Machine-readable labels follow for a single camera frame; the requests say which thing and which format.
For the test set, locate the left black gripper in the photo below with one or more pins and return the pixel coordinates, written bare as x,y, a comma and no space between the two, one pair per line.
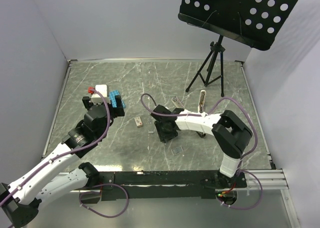
118,111

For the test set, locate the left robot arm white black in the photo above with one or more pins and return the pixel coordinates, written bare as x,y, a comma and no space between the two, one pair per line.
22,199

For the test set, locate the small staple box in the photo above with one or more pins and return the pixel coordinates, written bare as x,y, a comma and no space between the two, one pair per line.
138,122

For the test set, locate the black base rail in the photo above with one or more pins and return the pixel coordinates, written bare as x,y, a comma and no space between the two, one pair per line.
164,184

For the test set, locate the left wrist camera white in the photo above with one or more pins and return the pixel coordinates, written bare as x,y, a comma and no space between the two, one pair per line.
97,92

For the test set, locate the white stapler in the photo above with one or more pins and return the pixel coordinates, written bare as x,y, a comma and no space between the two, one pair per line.
201,102

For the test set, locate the long metal stapler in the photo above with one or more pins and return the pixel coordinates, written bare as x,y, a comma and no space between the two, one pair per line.
178,104

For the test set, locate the small tray of staples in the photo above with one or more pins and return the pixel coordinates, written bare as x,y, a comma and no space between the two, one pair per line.
177,150

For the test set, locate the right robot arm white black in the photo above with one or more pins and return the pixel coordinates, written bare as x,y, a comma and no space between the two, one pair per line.
230,132

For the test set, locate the black tripod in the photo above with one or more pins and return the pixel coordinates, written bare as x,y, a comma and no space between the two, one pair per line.
216,49

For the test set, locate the blue studded base plate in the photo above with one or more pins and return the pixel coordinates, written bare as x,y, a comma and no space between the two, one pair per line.
112,97

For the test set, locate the black perforated music stand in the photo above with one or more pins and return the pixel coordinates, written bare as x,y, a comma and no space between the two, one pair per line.
254,23

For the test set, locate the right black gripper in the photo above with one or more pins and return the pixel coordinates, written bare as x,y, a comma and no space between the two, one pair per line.
162,135

